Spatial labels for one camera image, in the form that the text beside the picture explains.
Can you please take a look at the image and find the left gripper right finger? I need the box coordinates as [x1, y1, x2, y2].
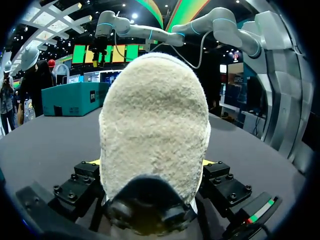
[199, 159, 253, 208]

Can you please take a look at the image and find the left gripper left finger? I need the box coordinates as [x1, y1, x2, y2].
[52, 159, 103, 208]

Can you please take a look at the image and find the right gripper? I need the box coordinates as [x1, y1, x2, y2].
[90, 34, 109, 68]

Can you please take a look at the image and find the cream fuzzy shoe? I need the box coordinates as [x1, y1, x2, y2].
[98, 51, 213, 237]

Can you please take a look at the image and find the person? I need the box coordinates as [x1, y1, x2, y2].
[47, 58, 58, 86]
[0, 59, 16, 134]
[17, 45, 55, 126]

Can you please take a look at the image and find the teal box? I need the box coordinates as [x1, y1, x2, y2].
[41, 81, 111, 118]

